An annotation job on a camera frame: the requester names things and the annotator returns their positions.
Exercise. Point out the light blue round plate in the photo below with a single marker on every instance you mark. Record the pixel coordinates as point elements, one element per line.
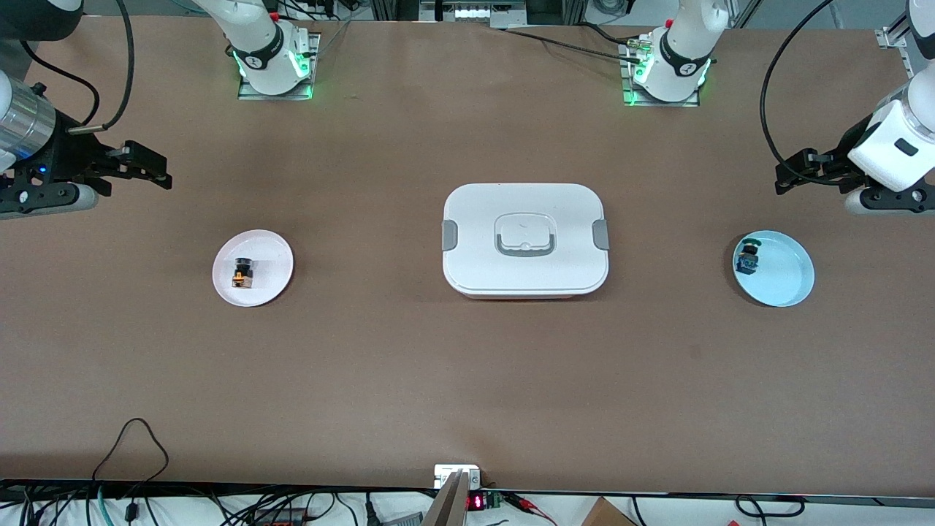
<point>785,277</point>

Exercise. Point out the pink round plate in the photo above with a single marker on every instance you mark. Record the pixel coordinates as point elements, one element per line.
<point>270,256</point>

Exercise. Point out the black power strip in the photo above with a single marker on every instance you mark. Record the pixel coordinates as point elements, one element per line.
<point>281,520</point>

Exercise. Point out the red probe leads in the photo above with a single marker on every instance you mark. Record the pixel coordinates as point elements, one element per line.
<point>526,504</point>

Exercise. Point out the grey slanted bar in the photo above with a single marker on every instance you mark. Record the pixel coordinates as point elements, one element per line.
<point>445,508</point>

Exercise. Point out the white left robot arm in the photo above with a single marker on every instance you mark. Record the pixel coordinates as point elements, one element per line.
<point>679,44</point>

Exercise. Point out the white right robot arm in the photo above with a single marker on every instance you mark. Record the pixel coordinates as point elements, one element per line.
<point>256,36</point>

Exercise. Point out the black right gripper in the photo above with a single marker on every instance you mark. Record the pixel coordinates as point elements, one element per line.
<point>71,155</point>

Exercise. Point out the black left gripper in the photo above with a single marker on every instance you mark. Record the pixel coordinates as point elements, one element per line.
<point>838,158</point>

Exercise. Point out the brown cardboard piece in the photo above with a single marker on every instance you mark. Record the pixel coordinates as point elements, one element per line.
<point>606,515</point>

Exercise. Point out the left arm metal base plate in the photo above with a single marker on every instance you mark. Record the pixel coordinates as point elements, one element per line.
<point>657,104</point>

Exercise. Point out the white lidded box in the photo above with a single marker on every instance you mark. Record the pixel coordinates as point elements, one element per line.
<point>482,219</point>

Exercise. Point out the aluminium frame with connectors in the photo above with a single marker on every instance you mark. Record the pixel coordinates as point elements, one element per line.
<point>475,13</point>

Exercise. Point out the aluminium profile rail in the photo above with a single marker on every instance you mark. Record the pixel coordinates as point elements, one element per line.
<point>895,36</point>

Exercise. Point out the green and blue switch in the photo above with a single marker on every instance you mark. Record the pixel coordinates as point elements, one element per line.
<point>747,257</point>

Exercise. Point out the small white device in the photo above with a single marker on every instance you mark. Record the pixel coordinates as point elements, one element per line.
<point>445,471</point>

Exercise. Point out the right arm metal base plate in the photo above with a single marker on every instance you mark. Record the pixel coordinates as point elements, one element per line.
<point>248,93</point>

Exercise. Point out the red LED display module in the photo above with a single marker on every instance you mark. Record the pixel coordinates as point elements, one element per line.
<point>476,502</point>

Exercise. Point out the orange push-button switch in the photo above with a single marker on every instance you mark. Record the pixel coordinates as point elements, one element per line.
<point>243,276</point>

